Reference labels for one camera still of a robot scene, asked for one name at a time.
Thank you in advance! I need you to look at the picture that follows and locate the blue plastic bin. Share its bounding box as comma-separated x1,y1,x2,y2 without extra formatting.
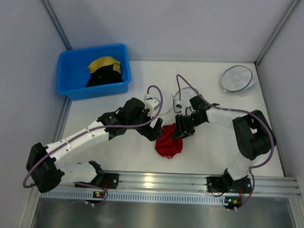
56,43,132,101

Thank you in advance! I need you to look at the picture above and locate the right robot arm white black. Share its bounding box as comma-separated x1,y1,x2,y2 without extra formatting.
173,95,277,190

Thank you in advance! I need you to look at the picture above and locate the red lace bra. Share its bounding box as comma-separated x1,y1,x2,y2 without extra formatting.
155,123,183,159

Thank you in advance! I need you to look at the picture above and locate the aluminium frame rail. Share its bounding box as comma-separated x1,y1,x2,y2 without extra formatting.
30,167,303,197

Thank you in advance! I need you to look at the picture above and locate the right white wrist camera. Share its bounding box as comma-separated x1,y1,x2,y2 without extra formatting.
174,101,192,116

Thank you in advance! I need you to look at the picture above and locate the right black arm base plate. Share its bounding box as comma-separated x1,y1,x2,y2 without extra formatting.
207,175,252,194

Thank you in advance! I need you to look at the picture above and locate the slotted grey cable duct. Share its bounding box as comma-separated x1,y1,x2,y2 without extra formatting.
40,188,242,206

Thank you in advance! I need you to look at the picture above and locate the black garment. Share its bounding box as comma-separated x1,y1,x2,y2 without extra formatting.
86,63,123,88

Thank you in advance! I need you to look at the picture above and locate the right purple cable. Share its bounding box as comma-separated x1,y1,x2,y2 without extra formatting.
171,74,279,213

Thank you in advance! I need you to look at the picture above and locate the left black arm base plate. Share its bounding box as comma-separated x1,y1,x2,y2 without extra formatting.
75,172,119,189

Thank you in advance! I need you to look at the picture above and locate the yellow garment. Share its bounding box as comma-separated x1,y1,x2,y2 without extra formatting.
87,56,121,74

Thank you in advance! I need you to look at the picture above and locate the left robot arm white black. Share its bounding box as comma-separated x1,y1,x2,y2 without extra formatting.
26,97,163,193

